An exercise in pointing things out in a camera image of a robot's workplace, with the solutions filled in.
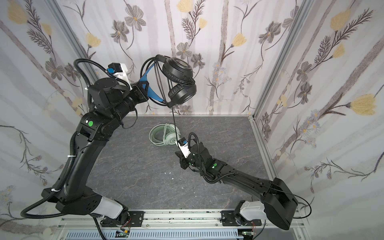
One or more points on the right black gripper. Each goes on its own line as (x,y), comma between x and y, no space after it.
(186,162)

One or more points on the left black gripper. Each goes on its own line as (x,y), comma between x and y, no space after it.
(140,91)

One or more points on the green white headphones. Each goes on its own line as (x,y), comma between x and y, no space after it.
(164,135)

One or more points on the black blue headphones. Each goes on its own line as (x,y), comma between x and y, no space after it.
(176,71)

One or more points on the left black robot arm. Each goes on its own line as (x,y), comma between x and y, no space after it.
(112,102)

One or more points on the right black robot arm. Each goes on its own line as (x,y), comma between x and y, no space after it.
(279,202)

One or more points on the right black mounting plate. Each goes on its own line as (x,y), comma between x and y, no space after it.
(228,219)

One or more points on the black mounting plate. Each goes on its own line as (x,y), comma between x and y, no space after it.
(228,219)
(135,219)

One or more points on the left black corrugated conduit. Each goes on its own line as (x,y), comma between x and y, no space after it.
(42,209)

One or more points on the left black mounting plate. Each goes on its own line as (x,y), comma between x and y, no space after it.
(135,219)

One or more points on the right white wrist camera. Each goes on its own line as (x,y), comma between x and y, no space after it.
(183,145)

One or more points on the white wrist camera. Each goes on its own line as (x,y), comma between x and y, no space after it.
(120,71)
(183,145)

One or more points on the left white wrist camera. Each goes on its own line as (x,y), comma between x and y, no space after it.
(120,71)

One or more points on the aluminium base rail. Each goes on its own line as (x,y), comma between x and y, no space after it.
(172,219)

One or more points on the white slotted cable duct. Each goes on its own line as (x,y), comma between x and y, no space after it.
(204,234)

